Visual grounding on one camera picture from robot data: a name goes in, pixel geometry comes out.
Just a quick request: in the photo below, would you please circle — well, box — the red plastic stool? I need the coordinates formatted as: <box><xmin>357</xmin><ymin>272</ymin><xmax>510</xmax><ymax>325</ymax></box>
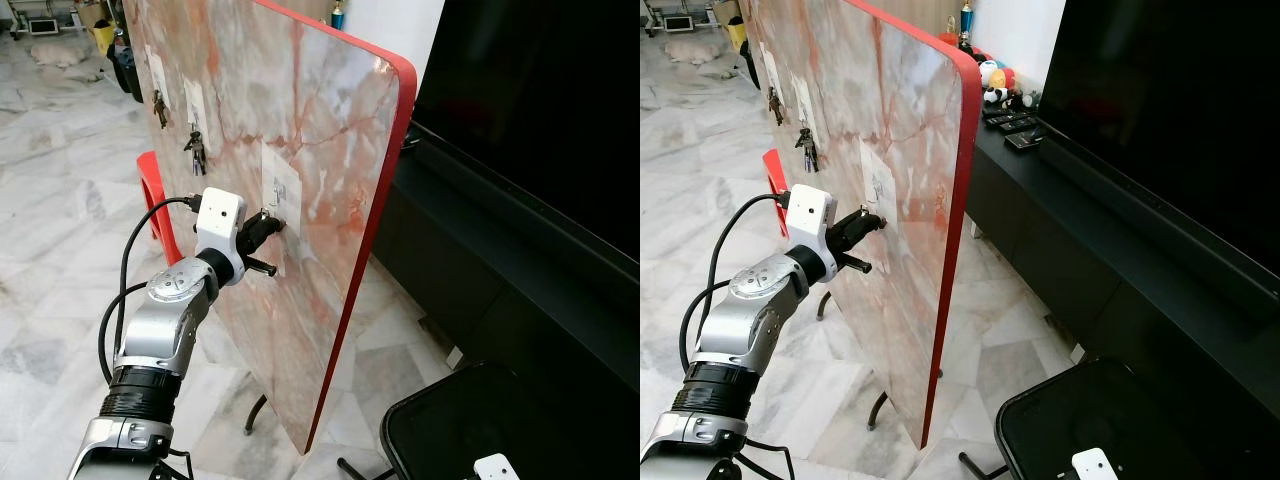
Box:
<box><xmin>135</xmin><ymin>150</ymin><xmax>186</xmax><ymax>266</ymax></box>
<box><xmin>762</xmin><ymin>148</ymin><xmax>791</xmax><ymax>211</ymax></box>

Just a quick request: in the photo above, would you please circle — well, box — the marble pattern folding table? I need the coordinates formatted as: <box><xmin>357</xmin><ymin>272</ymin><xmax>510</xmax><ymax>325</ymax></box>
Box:
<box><xmin>120</xmin><ymin>0</ymin><xmax>419</xmax><ymax>457</ymax></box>
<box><xmin>745</xmin><ymin>0</ymin><xmax>984</xmax><ymax>451</ymax></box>

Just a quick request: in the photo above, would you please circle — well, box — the colourful plush toy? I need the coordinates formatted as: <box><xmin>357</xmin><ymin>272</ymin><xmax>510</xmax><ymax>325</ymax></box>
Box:
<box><xmin>975</xmin><ymin>55</ymin><xmax>1041</xmax><ymax>106</ymax></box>

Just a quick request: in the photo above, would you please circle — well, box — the black television console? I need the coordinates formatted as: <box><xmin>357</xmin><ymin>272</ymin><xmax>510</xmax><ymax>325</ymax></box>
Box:
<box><xmin>370</xmin><ymin>125</ymin><xmax>641</xmax><ymax>480</ymax></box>
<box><xmin>965</xmin><ymin>105</ymin><xmax>1280</xmax><ymax>471</ymax></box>

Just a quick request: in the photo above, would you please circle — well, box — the beige fluffy rug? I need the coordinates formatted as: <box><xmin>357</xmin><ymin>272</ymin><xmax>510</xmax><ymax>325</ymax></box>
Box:
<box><xmin>28</xmin><ymin>38</ymin><xmax>93</xmax><ymax>69</ymax></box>
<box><xmin>665</xmin><ymin>35</ymin><xmax>729</xmax><ymax>66</ymax></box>

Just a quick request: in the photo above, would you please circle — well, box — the black plastic stool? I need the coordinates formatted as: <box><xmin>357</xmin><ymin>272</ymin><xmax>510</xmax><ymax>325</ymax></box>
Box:
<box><xmin>380</xmin><ymin>360</ymin><xmax>606</xmax><ymax>480</ymax></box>
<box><xmin>995</xmin><ymin>355</ymin><xmax>1251</xmax><ymax>480</ymax></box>

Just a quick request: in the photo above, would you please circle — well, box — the white storage rack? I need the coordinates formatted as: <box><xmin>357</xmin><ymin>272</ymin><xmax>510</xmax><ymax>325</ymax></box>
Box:
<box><xmin>8</xmin><ymin>0</ymin><xmax>81</xmax><ymax>39</ymax></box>
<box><xmin>645</xmin><ymin>0</ymin><xmax>721</xmax><ymax>36</ymax></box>

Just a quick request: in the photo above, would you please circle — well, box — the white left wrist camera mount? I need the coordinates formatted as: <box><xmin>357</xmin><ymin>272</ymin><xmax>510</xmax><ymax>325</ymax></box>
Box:
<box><xmin>193</xmin><ymin>187</ymin><xmax>248</xmax><ymax>286</ymax></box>
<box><xmin>785</xmin><ymin>185</ymin><xmax>839</xmax><ymax>283</ymax></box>

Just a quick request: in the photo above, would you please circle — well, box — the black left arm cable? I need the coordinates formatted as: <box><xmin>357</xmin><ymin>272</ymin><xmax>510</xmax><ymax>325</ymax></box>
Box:
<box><xmin>98</xmin><ymin>195</ymin><xmax>206</xmax><ymax>386</ymax></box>
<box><xmin>678</xmin><ymin>192</ymin><xmax>796</xmax><ymax>376</ymax></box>

